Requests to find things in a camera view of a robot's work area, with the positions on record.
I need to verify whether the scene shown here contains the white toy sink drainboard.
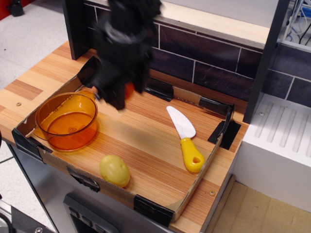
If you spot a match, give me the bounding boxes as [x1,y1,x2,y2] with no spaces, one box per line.
[233,94,311,212]

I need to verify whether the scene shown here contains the orange transparent plastic pot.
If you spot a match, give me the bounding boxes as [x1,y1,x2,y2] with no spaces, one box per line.
[33,87,98,151]

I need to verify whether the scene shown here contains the toy knife yellow handle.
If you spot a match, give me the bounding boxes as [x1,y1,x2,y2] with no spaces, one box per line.
[166,106,205,173]

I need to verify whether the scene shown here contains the dark grey shelf post left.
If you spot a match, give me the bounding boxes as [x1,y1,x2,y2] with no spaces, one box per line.
[62,0,95,60]

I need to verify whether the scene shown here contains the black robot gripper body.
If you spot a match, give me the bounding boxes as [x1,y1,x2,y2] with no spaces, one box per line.
[90,20,155,89]

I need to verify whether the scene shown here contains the grey toy oven front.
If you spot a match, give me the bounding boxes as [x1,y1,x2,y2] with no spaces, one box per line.
[63,194,120,233]

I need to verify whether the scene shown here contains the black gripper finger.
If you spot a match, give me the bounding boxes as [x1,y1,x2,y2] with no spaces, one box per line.
[97,83,125,110]
[132,66,150,94]

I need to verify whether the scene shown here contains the yellow toy potato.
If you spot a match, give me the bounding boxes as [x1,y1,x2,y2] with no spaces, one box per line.
[100,155,130,188]

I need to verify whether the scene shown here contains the dark grey shelf post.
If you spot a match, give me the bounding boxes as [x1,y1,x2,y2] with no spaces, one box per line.
[243,0,290,124]
[62,0,95,60]

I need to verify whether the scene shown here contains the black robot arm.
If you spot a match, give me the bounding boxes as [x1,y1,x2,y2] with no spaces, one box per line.
[89,0,161,110]

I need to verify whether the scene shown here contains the dark grey shelf post right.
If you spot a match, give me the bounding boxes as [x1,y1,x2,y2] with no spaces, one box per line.
[243,0,290,124]

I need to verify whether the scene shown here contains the light wooden shelf board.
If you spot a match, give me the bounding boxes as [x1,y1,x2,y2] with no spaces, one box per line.
[84,0,271,50]

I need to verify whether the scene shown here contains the orange toy carrot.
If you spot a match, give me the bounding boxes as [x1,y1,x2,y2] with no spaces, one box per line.
[124,82,135,99]

